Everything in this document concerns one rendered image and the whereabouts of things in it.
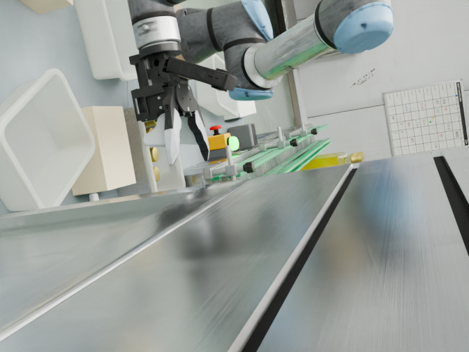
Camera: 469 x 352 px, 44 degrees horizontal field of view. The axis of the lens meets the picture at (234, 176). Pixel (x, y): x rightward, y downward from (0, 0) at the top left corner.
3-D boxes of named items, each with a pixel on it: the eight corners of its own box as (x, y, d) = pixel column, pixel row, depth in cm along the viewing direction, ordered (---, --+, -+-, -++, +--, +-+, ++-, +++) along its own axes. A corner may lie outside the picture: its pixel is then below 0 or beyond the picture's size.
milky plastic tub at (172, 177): (123, 212, 129) (159, 207, 126) (102, 112, 127) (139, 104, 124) (155, 198, 145) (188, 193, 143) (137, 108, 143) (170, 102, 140)
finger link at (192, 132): (186, 155, 109) (165, 115, 104) (215, 149, 107) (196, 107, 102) (182, 165, 106) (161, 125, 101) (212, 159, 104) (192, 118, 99)
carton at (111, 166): (73, 195, 112) (107, 190, 110) (57, 112, 111) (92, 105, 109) (104, 187, 124) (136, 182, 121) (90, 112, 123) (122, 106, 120)
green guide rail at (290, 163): (216, 209, 148) (246, 205, 145) (215, 206, 148) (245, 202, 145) (316, 142, 314) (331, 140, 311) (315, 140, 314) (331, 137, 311)
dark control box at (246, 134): (230, 149, 211) (252, 146, 209) (226, 128, 210) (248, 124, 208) (236, 147, 219) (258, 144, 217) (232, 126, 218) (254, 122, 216)
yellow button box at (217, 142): (206, 159, 185) (227, 156, 183) (201, 136, 184) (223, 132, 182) (213, 156, 192) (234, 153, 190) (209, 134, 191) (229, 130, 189)
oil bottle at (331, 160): (296, 175, 253) (362, 165, 245) (294, 162, 252) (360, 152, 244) (299, 173, 258) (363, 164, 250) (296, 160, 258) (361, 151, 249)
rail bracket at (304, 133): (285, 140, 243) (317, 135, 239) (282, 122, 242) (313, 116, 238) (287, 139, 247) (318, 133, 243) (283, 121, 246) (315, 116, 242)
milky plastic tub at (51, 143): (-56, 138, 85) (-6, 128, 83) (16, 71, 103) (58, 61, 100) (3, 229, 94) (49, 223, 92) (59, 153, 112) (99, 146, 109)
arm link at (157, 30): (183, 21, 100) (162, 12, 93) (188, 47, 101) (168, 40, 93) (145, 32, 103) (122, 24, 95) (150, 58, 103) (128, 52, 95)
